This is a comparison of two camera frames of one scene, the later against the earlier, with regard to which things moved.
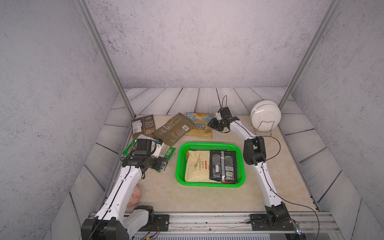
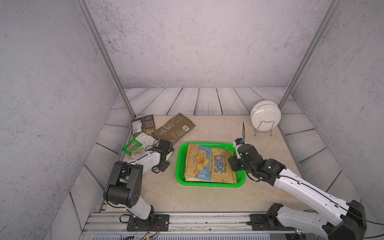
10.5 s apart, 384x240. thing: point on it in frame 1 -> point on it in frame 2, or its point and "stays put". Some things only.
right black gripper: (212, 124) -> (233, 162)
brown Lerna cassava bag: (174, 129) stays put
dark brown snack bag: (144, 126) stays put
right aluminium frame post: (314, 43) stays put
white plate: (265, 115) stays put
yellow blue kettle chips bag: (200, 129) -> (206, 164)
